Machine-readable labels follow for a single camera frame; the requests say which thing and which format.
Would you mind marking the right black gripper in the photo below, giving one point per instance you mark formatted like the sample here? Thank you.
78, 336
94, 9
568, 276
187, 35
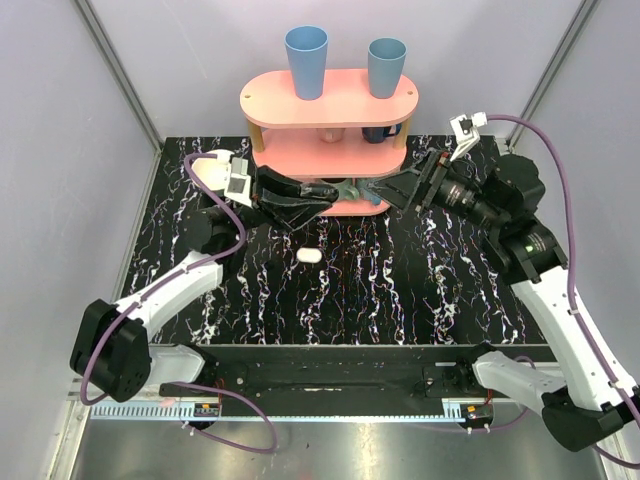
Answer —
397, 188

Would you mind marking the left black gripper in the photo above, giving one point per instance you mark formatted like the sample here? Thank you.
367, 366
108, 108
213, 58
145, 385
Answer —
258, 190

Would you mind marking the white earbuds charging case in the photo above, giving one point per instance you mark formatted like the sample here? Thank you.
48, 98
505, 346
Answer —
309, 255

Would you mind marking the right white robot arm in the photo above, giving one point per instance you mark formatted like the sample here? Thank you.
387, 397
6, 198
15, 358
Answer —
582, 406

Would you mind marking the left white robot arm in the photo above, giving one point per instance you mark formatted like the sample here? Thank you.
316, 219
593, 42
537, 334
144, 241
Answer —
112, 352

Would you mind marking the light blue mug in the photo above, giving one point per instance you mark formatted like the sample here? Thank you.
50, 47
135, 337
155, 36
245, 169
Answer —
365, 194

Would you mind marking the teal green mug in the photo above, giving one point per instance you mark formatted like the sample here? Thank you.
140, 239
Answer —
347, 191

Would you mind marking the navy blue mug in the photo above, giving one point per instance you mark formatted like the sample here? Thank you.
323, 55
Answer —
377, 135

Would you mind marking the white green bowl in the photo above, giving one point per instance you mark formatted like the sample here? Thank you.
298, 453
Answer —
214, 170

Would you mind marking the pink three-tier shelf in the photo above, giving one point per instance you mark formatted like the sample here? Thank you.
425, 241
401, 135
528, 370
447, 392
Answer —
346, 133

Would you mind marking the pink mug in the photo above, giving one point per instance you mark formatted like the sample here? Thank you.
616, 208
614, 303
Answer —
330, 135

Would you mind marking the black marble mat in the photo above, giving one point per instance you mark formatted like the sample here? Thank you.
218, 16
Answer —
389, 279

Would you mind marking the blue cup right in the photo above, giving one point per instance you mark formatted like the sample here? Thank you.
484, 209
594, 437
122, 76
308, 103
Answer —
386, 58

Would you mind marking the tall blue cup left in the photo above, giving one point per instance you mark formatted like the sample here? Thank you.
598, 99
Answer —
306, 48

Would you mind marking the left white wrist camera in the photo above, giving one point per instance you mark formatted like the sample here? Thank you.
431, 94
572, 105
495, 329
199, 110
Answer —
239, 182

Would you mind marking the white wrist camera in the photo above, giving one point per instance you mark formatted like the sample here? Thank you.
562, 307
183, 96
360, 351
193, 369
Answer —
466, 131
239, 182

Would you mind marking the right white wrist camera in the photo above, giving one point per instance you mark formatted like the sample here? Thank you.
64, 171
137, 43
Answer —
466, 131

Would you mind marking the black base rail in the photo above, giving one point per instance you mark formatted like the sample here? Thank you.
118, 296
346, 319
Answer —
327, 382

